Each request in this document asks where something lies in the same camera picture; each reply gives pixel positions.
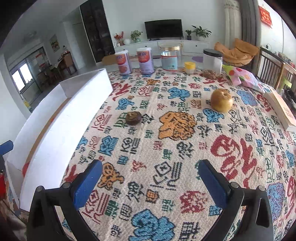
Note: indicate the left red white can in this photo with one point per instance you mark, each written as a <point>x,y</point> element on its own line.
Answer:
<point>123,62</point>

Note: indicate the patterned woven tablecloth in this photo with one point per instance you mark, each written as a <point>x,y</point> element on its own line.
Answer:
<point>150,188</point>

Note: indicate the black television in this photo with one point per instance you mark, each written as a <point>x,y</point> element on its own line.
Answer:
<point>158,29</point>

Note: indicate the red white can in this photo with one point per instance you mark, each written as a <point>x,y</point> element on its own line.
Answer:
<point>123,62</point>
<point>145,60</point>

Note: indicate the green potted plant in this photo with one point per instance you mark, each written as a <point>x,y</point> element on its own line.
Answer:
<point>201,34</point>

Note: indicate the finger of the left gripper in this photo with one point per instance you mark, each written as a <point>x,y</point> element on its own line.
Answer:
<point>6,147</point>

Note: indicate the small yellow lid jar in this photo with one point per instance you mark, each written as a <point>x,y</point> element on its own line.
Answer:
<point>190,67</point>

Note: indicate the wooden chair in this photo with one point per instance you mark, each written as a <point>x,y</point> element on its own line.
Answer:
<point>274,71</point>

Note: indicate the glass jar gold lid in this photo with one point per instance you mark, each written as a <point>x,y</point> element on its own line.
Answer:
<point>171,57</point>

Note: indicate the far dark mangosteen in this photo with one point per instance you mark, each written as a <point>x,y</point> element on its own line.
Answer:
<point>133,118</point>

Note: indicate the clear jar black lid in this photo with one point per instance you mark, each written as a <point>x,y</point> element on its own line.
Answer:
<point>212,60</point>

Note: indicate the pile of walnuts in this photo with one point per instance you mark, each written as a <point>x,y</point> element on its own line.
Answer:
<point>210,74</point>

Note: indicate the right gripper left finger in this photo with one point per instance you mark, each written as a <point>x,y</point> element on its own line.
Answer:
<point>44,224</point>

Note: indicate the orange cover book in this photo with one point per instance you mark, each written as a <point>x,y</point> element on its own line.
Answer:
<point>282,110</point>

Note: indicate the right red white can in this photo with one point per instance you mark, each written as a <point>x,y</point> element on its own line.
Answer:
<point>145,60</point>

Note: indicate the orange cushion chair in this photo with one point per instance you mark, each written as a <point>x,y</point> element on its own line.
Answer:
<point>241,55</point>

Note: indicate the yellow brown pear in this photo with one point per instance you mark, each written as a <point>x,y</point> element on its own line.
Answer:
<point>221,100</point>

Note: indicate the white cardboard box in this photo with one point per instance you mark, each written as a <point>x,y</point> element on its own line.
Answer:
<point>45,144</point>

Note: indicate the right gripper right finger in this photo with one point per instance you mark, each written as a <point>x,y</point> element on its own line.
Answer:
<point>257,222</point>

